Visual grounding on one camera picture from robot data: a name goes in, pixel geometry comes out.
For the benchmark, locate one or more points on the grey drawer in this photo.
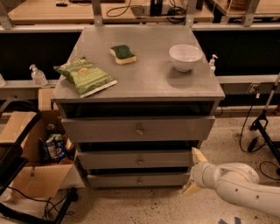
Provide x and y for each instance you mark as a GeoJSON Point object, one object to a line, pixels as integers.
{"type": "Point", "coordinates": [138, 180]}
{"type": "Point", "coordinates": [137, 129]}
{"type": "Point", "coordinates": [135, 159]}

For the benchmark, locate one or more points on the wooden desk with cables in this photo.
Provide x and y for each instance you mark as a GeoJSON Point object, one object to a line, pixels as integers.
{"type": "Point", "coordinates": [46, 12]}

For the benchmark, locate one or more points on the grey drawer cabinet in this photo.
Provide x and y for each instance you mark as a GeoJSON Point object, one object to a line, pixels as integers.
{"type": "Point", "coordinates": [148, 87]}

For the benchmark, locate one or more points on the grey middle drawer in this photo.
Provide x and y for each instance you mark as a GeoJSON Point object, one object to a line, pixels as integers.
{"type": "Point", "coordinates": [135, 159]}

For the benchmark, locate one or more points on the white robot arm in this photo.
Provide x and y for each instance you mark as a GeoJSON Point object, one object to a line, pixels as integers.
{"type": "Point", "coordinates": [235, 183]}

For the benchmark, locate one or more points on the grey bottom drawer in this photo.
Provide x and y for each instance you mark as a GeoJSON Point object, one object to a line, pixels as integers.
{"type": "Point", "coordinates": [138, 180]}

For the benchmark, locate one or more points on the white pump bottle right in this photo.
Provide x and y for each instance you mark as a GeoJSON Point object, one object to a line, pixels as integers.
{"type": "Point", "coordinates": [212, 62]}

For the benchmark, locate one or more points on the green chips bag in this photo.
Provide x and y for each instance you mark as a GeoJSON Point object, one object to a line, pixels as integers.
{"type": "Point", "coordinates": [87, 78]}

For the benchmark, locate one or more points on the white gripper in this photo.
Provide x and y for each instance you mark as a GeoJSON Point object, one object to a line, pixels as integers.
{"type": "Point", "coordinates": [200, 173]}

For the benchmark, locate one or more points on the clear sanitizer bottle left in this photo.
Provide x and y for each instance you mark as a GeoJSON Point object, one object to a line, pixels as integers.
{"type": "Point", "coordinates": [38, 76]}

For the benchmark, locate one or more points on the cardboard box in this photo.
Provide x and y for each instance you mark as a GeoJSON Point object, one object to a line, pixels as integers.
{"type": "Point", "coordinates": [39, 178]}

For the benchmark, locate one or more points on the black tripod stand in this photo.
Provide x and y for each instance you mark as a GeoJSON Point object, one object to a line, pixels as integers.
{"type": "Point", "coordinates": [261, 122]}

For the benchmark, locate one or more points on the snack packets in box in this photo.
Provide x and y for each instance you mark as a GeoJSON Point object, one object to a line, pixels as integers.
{"type": "Point", "coordinates": [54, 146]}

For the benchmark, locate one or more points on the grey top drawer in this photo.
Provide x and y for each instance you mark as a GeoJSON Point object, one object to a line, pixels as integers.
{"type": "Point", "coordinates": [137, 129]}

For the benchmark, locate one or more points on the white bowl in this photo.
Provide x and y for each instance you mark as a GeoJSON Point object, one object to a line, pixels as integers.
{"type": "Point", "coordinates": [185, 57]}

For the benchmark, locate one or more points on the green yellow sponge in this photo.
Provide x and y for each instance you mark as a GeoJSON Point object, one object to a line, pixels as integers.
{"type": "Point", "coordinates": [122, 54]}

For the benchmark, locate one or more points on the black cart frame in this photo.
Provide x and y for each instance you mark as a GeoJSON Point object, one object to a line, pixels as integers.
{"type": "Point", "coordinates": [11, 163]}

